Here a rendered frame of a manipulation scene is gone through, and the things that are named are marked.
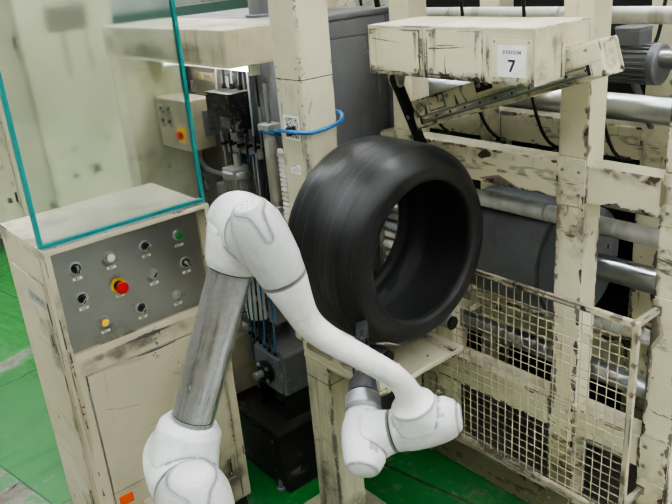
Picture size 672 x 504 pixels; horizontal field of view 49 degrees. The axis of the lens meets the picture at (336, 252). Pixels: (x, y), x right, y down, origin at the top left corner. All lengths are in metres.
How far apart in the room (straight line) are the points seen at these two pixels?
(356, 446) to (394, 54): 1.15
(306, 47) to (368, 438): 1.12
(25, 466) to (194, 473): 2.08
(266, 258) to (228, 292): 0.21
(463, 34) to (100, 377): 1.49
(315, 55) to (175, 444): 1.16
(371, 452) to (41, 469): 2.14
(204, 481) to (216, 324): 0.33
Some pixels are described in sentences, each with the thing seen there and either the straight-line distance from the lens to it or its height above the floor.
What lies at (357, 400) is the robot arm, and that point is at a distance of 1.81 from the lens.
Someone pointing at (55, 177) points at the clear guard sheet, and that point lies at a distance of 2.24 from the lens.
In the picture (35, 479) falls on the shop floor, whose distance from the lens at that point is 3.55.
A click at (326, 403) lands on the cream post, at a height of 0.54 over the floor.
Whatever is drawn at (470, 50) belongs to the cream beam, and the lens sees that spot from 2.07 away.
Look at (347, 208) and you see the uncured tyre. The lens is 1.91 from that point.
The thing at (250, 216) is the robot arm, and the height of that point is 1.53.
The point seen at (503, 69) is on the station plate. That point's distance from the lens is 2.00.
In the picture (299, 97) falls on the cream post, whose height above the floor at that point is 1.61.
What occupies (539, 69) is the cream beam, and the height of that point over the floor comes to 1.68.
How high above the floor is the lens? 1.98
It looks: 22 degrees down
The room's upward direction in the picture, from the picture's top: 5 degrees counter-clockwise
